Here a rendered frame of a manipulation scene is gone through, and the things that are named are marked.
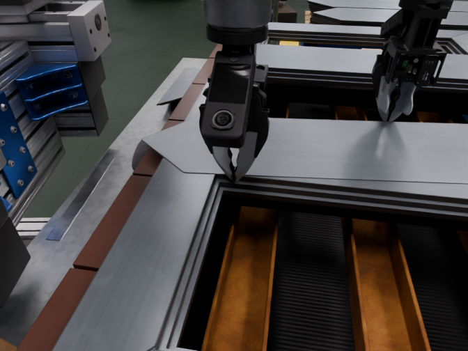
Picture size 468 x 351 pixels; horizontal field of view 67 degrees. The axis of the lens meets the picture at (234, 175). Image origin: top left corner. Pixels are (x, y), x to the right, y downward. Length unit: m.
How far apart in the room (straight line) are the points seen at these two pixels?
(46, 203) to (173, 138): 1.41
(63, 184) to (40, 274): 1.41
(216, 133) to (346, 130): 0.34
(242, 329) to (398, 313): 0.23
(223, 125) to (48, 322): 0.27
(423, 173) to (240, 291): 0.33
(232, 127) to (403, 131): 0.40
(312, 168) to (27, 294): 0.48
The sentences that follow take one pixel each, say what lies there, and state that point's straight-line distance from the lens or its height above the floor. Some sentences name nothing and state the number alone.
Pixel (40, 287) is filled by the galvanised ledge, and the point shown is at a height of 0.68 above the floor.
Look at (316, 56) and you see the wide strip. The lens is 1.00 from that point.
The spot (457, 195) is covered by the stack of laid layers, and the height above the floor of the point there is 0.84.
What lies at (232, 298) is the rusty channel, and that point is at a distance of 0.57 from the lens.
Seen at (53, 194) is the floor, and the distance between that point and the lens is 2.00.
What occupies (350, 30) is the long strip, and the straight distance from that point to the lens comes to 1.27.
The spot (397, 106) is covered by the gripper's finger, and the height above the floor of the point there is 0.87.
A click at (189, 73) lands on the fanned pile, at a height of 0.72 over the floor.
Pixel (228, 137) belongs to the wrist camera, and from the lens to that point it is 0.36.
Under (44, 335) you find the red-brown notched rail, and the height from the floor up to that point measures 0.83.
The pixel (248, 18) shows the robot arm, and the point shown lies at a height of 1.07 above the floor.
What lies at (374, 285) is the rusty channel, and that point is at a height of 0.68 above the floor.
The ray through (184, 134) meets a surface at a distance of 0.62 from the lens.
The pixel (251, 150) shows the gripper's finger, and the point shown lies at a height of 0.90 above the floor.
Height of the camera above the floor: 1.16
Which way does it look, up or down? 37 degrees down
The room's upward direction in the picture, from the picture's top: straight up
